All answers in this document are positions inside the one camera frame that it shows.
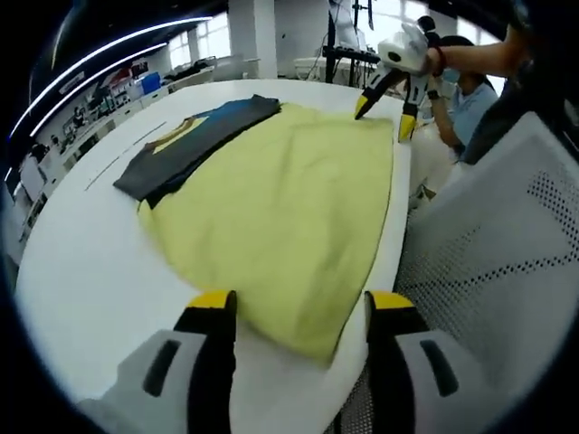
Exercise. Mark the black tripod stand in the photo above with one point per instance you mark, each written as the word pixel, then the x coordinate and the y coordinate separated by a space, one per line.
pixel 334 45

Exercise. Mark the red and black wall banner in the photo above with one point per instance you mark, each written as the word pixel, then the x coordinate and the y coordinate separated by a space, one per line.
pixel 131 70

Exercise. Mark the person's right hand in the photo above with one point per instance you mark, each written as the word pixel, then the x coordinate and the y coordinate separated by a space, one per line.
pixel 431 61

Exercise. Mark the ceiling light strip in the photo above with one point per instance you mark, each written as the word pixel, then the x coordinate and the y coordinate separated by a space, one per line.
pixel 154 34

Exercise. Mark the yellow blue grey garment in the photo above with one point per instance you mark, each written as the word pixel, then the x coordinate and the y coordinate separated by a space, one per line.
pixel 280 217

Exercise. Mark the white template strip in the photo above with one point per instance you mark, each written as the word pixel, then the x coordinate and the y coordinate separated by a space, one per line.
pixel 145 137

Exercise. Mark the blue storage bin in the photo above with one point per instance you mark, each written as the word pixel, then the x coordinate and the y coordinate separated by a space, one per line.
pixel 148 83

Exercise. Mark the white square pillar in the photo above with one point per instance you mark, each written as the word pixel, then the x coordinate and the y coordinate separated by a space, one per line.
pixel 260 40

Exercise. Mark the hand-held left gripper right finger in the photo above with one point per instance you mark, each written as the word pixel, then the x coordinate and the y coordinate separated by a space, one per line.
pixel 398 361

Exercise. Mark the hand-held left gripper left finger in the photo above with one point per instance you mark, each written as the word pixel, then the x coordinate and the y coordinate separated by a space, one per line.
pixel 203 361

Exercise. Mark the white mesh office chair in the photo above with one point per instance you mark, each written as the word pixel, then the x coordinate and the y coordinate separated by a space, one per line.
pixel 497 253

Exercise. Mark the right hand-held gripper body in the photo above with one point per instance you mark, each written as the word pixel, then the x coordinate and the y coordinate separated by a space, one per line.
pixel 405 54

